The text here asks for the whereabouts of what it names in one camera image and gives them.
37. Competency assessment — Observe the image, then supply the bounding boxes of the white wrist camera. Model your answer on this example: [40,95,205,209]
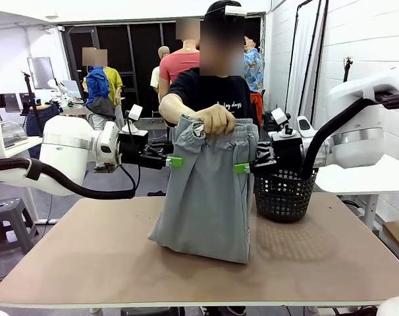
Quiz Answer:
[271,107,288,124]
[124,104,144,122]

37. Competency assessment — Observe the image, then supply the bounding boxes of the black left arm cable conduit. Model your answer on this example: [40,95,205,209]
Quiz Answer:
[0,157,137,200]

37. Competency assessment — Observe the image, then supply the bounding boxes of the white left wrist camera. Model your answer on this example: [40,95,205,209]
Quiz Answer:
[124,104,144,122]

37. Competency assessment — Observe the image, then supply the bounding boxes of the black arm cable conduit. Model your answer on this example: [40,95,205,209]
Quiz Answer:
[301,92,399,178]
[0,157,137,200]

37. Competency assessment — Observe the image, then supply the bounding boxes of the white backdrop sheet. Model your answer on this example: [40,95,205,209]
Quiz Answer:
[286,5,323,113]

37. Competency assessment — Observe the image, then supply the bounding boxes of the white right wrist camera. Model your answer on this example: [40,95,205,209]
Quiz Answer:
[271,107,288,124]

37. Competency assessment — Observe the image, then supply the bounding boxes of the black cap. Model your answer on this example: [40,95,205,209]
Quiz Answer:
[205,0,246,26]

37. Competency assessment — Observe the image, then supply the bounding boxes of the grey training pants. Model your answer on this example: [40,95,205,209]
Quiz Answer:
[147,113,259,265]

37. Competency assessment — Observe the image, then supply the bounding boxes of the white side table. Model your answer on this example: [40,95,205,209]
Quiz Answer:
[314,154,399,231]

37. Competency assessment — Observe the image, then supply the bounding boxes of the person's right forearm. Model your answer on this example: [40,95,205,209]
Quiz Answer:
[159,93,203,128]

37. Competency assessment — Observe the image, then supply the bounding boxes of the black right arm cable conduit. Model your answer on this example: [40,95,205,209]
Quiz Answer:
[301,92,399,178]

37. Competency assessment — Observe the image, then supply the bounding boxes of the person's right hand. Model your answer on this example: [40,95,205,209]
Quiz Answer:
[196,104,236,136]

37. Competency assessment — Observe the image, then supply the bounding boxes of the dark grey perforated basket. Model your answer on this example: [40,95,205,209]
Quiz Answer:
[253,166,319,223]

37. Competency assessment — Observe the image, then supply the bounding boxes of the white head-mounted camera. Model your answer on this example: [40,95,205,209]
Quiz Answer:
[225,5,248,16]

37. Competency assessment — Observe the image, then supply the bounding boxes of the grey monitor screen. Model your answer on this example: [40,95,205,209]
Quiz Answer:
[27,57,55,90]

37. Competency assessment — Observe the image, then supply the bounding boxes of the person in black t-shirt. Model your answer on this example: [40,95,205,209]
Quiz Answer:
[158,0,263,132]

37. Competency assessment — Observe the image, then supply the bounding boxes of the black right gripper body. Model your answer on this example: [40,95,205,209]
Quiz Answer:
[272,137,304,167]

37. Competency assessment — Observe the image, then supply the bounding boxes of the figure in blue jacket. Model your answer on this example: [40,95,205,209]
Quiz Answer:
[82,47,118,132]

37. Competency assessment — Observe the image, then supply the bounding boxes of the grey plastic stool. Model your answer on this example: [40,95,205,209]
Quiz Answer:
[0,197,40,263]

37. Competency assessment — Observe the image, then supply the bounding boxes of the brown cardboard box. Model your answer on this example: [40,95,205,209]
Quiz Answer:
[382,219,399,261]

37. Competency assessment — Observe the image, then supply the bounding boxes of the black camera tripod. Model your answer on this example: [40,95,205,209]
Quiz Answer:
[342,57,354,83]
[20,71,43,136]

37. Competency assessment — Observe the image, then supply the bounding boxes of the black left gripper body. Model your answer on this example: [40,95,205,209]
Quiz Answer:
[119,131,149,165]

